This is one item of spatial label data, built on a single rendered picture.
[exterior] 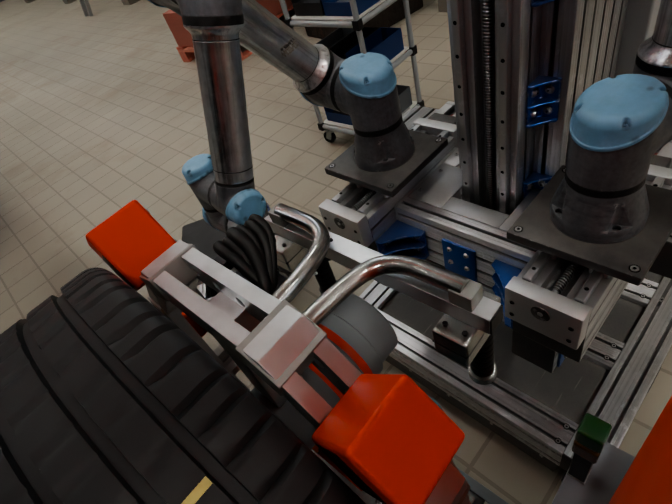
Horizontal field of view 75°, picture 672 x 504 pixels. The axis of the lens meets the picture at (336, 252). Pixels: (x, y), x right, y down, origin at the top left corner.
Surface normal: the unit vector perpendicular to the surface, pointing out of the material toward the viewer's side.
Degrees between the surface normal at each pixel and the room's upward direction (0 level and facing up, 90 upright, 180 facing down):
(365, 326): 34
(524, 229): 0
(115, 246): 55
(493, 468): 0
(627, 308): 0
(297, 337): 45
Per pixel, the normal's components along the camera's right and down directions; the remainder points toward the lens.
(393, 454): 0.33, -0.25
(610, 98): -0.36, -0.61
